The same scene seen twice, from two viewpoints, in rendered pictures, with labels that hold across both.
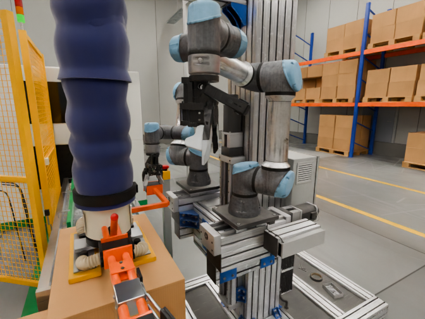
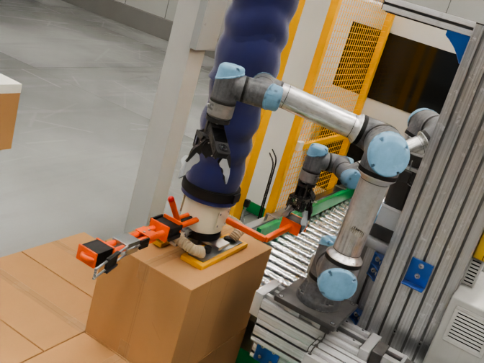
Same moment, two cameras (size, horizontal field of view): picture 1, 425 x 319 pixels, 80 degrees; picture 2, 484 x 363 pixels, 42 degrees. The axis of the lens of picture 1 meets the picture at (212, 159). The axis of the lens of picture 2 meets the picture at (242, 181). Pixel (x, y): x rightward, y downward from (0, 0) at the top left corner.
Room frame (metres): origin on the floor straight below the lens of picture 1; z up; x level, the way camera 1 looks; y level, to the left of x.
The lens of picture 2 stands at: (-0.35, -1.47, 2.02)
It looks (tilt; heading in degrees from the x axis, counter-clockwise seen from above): 19 degrees down; 53
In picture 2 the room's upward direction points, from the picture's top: 17 degrees clockwise
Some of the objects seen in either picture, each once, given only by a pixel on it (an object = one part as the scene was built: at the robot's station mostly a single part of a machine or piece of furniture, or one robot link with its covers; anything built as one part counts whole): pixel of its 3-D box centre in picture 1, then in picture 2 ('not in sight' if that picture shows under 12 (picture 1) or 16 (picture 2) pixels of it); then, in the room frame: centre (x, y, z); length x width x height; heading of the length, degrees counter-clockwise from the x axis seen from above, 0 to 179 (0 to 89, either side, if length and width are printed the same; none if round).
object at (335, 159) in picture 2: (165, 132); (339, 166); (1.39, 0.26, 1.37); 0.11 x 0.11 x 0.08; 70
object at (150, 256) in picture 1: (133, 237); (216, 247); (0.98, 0.33, 0.97); 0.34 x 0.10 x 0.05; 28
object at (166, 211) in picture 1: (167, 226); not in sight; (2.00, 0.39, 0.50); 0.07 x 0.07 x 1.00; 27
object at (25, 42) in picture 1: (47, 150); (325, 132); (2.65, 1.75, 1.05); 1.17 x 0.10 x 2.10; 27
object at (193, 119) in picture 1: (201, 102); (212, 135); (0.63, 0.03, 1.52); 0.09 x 0.08 x 0.12; 80
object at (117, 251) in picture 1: (116, 250); (165, 227); (0.71, 0.30, 1.07); 0.10 x 0.08 x 0.06; 118
